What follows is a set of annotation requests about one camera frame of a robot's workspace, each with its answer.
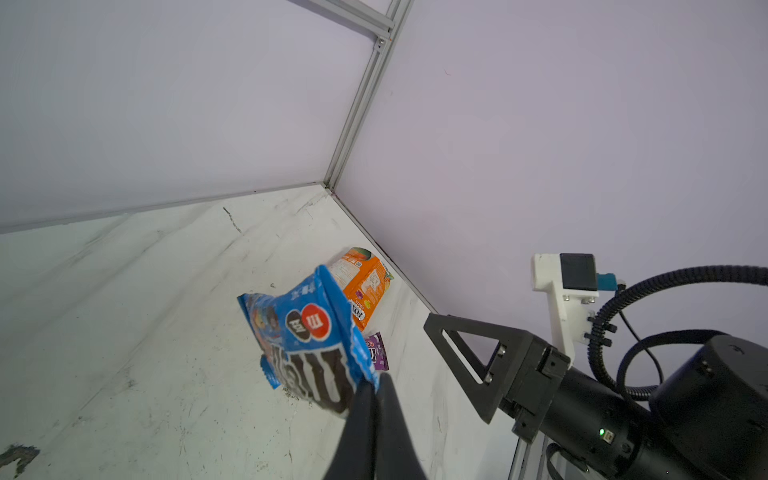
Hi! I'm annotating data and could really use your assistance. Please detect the purple chocolate bar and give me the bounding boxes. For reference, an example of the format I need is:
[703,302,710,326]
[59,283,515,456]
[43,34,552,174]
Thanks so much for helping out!
[365,332,389,371]

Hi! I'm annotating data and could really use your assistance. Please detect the small blue box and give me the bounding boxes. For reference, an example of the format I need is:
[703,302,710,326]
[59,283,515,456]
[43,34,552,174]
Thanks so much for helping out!
[237,265,380,417]

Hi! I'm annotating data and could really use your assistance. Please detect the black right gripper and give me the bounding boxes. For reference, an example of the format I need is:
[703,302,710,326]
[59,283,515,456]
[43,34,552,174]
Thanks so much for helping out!
[424,313,571,444]

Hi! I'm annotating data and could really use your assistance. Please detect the right rear frame post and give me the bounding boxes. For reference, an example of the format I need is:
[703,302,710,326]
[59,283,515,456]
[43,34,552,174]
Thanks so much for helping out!
[298,0,413,191]

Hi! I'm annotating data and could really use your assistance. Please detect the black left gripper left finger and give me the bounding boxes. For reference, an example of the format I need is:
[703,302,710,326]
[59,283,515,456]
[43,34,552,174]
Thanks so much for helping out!
[324,382,378,480]

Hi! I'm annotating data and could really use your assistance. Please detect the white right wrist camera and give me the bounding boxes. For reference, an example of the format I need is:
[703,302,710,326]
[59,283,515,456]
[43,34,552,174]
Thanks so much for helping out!
[531,253,618,362]

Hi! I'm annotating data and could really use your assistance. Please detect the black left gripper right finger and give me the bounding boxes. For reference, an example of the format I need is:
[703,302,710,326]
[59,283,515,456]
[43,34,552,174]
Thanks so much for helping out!
[375,373,426,480]

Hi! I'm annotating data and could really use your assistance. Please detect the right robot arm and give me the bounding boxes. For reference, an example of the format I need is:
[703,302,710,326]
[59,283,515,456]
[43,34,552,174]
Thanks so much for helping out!
[424,314,767,479]

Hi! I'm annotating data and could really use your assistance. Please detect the orange snack box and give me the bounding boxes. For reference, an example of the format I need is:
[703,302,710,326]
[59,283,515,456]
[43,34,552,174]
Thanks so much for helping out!
[328,247,393,333]

